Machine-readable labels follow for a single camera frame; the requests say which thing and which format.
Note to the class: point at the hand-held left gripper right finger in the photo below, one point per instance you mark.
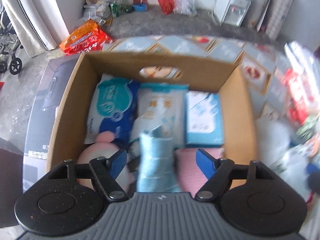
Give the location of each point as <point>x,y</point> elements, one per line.
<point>205,163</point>

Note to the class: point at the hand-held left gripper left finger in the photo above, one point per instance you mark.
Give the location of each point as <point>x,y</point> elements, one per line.
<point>117,162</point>

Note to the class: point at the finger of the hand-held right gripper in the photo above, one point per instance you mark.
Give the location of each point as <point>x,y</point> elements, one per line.
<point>315,180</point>

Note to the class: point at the pink plush doll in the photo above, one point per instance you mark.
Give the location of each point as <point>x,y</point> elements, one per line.
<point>100,152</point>

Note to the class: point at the pink towel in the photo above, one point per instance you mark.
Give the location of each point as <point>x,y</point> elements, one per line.
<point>187,175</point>

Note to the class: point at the light blue towel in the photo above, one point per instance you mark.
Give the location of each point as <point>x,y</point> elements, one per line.
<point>155,160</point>

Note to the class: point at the light blue mask box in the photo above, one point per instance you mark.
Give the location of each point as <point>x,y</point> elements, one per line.
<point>203,120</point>

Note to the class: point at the blue wet wipes pack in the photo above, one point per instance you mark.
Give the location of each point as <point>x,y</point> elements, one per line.
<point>110,105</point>

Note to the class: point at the brown cardboard box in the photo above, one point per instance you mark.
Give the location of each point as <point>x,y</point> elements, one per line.
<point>240,110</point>

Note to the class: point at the green patterned cloth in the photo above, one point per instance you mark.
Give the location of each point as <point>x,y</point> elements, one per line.
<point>307,128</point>

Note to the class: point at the white plastic shopping bag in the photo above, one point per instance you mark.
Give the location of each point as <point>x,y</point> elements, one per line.
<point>275,140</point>

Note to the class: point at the pink wet wipes pack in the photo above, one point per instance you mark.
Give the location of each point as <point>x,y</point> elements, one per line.
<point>297,92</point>

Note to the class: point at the grey appliance carton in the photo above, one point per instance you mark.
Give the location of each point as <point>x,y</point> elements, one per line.
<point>47,100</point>

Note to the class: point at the fruit-print tablecloth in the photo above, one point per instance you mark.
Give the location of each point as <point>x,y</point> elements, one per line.
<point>225,47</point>

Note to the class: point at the orange red snack package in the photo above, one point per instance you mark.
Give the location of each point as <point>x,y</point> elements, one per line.
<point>85,37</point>

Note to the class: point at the green drink can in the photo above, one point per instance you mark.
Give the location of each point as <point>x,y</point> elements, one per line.
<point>114,8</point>

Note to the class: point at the white water dispenser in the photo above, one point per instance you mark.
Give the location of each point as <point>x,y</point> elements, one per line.
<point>231,7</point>

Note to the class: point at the clear plastic bag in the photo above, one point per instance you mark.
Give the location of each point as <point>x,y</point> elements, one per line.
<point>185,3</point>

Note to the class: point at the red plastic bag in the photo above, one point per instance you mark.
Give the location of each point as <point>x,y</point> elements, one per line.
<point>165,1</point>

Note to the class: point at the white curtain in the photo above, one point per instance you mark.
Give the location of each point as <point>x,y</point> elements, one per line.
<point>32,17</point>

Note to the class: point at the floral leaning board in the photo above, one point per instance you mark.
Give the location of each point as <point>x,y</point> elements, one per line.
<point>261,2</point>

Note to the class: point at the checked leaning board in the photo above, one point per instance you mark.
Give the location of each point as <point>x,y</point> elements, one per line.
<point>281,10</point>

